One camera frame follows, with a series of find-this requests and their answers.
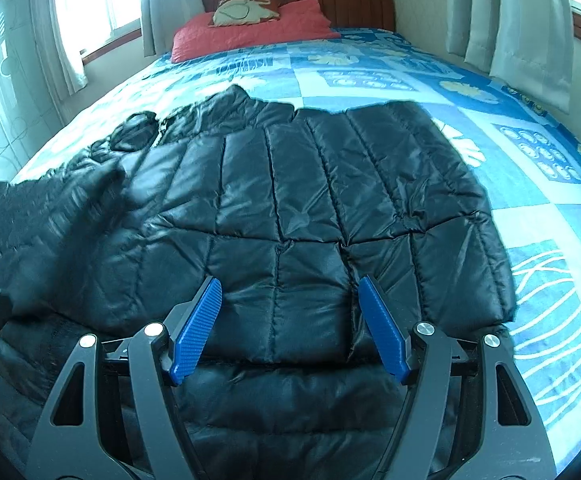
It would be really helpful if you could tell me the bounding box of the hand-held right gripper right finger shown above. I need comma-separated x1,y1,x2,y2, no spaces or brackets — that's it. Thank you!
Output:
358,275,559,480

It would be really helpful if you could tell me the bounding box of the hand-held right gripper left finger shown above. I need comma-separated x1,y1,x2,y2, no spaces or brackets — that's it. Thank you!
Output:
23,277,223,480

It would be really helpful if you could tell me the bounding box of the beige printed cushion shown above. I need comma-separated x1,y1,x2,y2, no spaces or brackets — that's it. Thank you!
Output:
212,0,282,28

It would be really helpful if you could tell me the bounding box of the wooden headboard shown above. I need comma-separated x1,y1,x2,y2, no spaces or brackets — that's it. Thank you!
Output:
201,0,397,32

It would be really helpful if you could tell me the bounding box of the red pillow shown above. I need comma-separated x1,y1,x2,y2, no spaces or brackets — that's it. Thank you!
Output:
170,0,342,64

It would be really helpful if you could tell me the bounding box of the bright window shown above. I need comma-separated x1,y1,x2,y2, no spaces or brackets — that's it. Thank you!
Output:
53,0,144,63

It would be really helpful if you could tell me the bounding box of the blue patterned bed blanket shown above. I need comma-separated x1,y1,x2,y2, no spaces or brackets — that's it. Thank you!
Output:
8,26,581,461

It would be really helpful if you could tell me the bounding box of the black puffer jacket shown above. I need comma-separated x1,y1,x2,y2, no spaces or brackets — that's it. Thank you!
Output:
0,84,517,480

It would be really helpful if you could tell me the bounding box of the frosted glass wardrobe door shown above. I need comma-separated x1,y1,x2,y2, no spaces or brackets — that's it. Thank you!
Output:
0,0,67,201

